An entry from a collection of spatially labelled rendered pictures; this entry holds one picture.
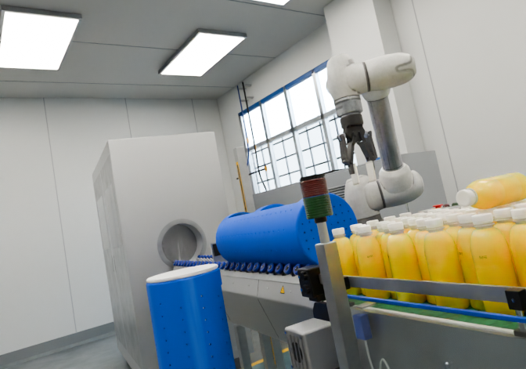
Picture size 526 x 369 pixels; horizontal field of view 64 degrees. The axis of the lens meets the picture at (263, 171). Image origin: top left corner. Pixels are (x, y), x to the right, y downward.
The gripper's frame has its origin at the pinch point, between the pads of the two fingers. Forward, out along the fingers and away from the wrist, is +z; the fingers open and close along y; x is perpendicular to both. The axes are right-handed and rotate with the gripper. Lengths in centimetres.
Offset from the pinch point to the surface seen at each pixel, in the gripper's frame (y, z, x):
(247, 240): 16, 17, -67
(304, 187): 41.1, 2.5, 26.9
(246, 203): -29, -3, -158
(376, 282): 23.0, 29.1, 22.6
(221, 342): 45, 49, -43
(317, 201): 39.8, 6.2, 28.7
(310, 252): 12.1, 23.5, -23.0
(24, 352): 139, 117, -519
